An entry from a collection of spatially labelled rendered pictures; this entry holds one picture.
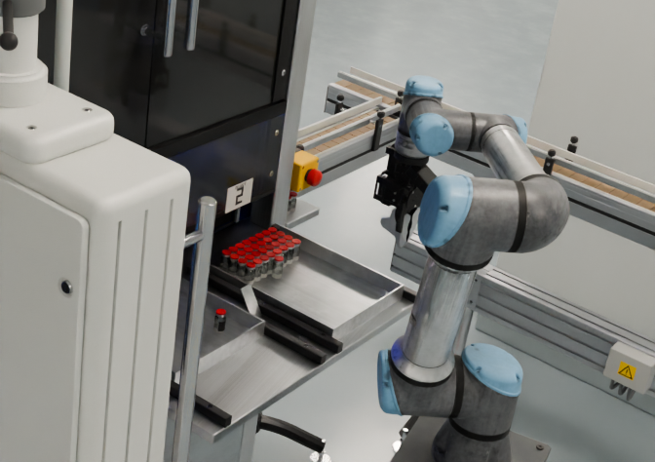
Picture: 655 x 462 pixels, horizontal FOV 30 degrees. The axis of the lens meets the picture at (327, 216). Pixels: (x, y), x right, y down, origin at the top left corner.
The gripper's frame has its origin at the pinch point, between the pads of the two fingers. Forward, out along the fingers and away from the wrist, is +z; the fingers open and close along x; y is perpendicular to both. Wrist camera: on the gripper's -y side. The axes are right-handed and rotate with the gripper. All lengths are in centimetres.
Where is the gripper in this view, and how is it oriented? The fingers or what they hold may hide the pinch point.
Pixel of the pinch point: (404, 243)
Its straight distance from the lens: 252.1
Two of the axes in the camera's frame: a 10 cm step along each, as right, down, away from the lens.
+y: -8.0, -3.7, 4.8
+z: -1.4, 8.8, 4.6
